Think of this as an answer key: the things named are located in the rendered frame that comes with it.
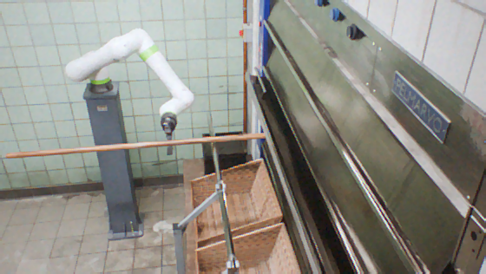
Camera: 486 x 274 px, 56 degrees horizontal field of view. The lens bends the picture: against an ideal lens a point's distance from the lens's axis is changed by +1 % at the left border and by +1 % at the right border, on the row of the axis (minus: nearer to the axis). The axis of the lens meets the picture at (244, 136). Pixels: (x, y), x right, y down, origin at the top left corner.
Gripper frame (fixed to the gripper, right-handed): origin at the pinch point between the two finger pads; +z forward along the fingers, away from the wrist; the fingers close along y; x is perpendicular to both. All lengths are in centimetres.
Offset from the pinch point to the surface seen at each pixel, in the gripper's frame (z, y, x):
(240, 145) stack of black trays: -49, 37, -45
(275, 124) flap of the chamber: 26, -22, -52
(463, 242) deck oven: 150, -66, -61
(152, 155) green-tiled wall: -122, 87, 22
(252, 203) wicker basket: -16, 60, -48
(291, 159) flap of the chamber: 55, -22, -53
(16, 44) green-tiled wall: -121, -16, 104
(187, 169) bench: -60, 61, -7
